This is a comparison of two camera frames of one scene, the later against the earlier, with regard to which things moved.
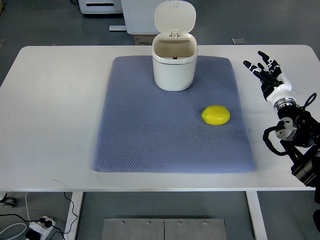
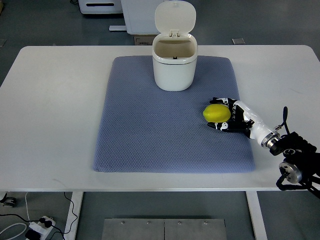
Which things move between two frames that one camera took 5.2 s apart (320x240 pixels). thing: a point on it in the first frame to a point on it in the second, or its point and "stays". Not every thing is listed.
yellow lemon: (216, 115) stays
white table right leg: (257, 216) stays
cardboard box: (143, 39) stays
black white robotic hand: (274, 85) to (243, 119)
